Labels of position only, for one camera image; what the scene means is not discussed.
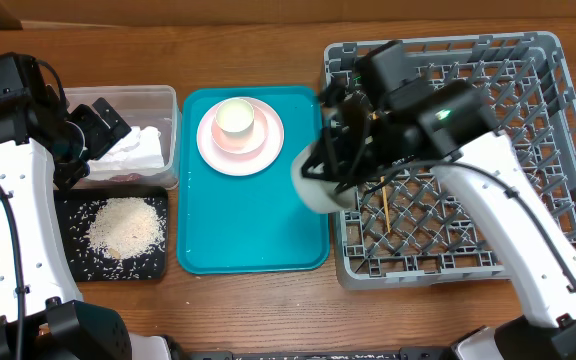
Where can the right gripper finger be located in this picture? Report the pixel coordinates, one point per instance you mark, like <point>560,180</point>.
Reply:
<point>369,163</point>
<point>327,158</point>

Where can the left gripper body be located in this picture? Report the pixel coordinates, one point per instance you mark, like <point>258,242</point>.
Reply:
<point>71,153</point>

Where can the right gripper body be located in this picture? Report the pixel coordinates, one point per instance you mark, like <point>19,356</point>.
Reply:
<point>372,130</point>

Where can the wooden chopstick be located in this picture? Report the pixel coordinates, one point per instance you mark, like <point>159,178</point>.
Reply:
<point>385,204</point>

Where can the white napkin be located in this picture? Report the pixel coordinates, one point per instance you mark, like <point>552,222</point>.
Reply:
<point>140,149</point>

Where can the grey bowl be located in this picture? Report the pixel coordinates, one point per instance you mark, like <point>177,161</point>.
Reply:
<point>318,195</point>

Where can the rice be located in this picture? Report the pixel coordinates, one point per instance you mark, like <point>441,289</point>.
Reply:
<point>125,227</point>

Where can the white paper cup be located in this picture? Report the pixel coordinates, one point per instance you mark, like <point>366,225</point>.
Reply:
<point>235,116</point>

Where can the red snack wrapper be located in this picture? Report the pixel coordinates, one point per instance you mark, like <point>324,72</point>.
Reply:
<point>126,178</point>

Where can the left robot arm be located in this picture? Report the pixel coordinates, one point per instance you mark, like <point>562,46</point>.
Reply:
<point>42,314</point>

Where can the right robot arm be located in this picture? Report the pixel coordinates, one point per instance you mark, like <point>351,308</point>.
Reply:
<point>486,178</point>

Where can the grey dishwasher rack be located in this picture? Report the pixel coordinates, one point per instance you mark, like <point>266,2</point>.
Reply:
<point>528,84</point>

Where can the clear plastic bin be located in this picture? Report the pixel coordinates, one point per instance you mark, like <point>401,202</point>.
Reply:
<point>142,106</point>

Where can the pink large plate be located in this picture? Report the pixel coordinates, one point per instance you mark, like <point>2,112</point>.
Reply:
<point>242,164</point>

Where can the black plastic tray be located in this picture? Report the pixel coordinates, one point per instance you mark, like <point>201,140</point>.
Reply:
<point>73,225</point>

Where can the pink small plate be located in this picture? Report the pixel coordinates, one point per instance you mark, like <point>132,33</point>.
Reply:
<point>248,143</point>

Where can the cardboard backdrop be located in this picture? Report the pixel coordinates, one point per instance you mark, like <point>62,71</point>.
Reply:
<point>148,13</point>

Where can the teal plastic tray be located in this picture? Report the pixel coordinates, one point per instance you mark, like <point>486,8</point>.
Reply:
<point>252,223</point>

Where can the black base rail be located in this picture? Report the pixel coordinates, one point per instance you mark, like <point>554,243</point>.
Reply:
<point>404,353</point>

